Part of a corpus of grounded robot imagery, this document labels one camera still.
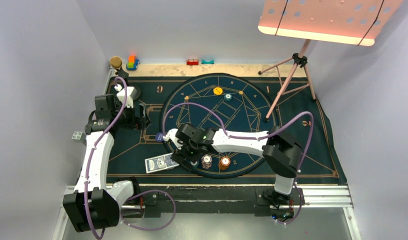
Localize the pink blue poker chip stack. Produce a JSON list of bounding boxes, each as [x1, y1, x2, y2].
[[201, 154, 213, 170]]

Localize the teal poker chip stack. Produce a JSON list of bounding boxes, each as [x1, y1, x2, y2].
[[190, 161, 199, 169]]

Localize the purple small blind button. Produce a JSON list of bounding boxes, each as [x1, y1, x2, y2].
[[155, 132, 165, 143]]

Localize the orange poker chip stack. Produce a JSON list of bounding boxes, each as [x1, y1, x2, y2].
[[218, 156, 231, 171]]

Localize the yellow big blind button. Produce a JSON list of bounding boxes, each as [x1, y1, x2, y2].
[[213, 86, 224, 96]]

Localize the teal chips seat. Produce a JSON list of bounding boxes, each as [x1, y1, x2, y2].
[[224, 93, 233, 102]]

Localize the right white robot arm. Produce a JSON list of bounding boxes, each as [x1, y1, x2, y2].
[[162, 123, 303, 204]]

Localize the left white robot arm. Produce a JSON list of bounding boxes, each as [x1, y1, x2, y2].
[[62, 84, 151, 233]]

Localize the blue playing card deck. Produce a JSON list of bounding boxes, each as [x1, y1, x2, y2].
[[144, 152, 179, 174]]

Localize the round blue poker mat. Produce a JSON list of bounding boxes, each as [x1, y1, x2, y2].
[[155, 73, 279, 184]]

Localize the orange green blue toy blocks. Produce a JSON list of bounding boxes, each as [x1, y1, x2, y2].
[[126, 55, 140, 71]]

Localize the grey lego brick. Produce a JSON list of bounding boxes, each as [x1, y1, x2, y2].
[[71, 131, 86, 143]]

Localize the red toy block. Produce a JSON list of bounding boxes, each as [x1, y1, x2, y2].
[[186, 59, 200, 66]]

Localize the teal toy block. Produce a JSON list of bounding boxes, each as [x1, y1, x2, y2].
[[201, 58, 215, 65]]

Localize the dark green rectangular poker mat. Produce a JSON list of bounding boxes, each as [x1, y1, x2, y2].
[[107, 76, 347, 185]]

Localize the pink music stand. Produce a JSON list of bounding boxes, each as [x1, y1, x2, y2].
[[257, 0, 403, 122]]

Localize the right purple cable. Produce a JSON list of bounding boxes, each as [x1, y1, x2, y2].
[[162, 101, 315, 226]]

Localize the purple cable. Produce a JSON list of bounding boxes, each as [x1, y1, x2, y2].
[[162, 101, 315, 226], [83, 76, 177, 240]]

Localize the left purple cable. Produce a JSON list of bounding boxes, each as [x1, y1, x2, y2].
[[83, 76, 177, 240]]

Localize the black aluminium mounting rail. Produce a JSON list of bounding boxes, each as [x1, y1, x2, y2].
[[122, 184, 305, 219]]

